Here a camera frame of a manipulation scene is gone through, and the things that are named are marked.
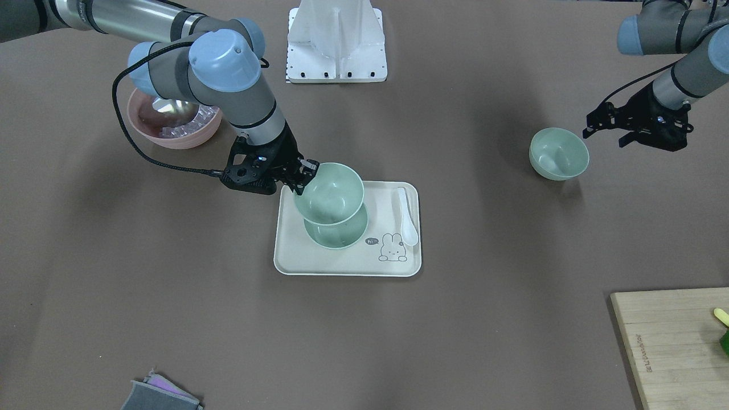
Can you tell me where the green bowl on tray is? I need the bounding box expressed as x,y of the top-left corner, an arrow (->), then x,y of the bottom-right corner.
303,203 -> 369,250

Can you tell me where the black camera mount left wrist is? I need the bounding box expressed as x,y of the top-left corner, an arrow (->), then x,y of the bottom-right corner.
581,101 -> 625,138

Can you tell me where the metal ice scoop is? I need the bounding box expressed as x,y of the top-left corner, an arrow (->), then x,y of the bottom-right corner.
151,98 -> 199,122

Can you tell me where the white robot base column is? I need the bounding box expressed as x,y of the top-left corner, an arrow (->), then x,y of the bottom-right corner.
285,1 -> 388,84

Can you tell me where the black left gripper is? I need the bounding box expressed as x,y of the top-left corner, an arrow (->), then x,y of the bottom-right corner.
618,85 -> 694,151

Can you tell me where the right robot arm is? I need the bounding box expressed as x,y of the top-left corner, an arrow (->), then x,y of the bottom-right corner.
2,1 -> 320,195

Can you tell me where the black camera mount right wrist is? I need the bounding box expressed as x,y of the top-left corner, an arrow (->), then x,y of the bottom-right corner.
219,137 -> 279,195

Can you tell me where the green bowl from end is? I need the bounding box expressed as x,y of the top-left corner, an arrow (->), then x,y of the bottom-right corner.
293,162 -> 365,226

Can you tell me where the yellow plastic knife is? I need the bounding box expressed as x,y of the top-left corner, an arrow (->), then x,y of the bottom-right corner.
712,308 -> 729,327

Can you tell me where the white rabbit tray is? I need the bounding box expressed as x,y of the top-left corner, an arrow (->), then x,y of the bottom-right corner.
273,181 -> 423,277

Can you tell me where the grey cloth pouch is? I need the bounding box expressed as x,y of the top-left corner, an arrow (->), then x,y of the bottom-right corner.
121,371 -> 204,409

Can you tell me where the white ceramic spoon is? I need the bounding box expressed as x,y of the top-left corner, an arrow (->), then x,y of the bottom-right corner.
398,187 -> 419,247

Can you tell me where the green lime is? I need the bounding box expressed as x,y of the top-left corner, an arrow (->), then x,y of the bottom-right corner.
719,330 -> 729,356

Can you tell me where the black camera mount wrist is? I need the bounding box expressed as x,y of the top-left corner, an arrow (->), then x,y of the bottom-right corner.
581,101 -> 625,138
219,137 -> 279,195

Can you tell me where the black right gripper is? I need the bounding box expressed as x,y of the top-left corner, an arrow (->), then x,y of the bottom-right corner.
253,125 -> 320,194

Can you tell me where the bamboo cutting board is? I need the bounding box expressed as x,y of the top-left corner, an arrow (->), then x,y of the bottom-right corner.
610,286 -> 728,409

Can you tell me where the pink bowl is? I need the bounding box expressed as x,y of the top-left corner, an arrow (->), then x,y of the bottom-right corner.
127,89 -> 223,150

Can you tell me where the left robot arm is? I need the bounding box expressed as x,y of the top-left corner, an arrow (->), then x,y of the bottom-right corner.
617,1 -> 727,151

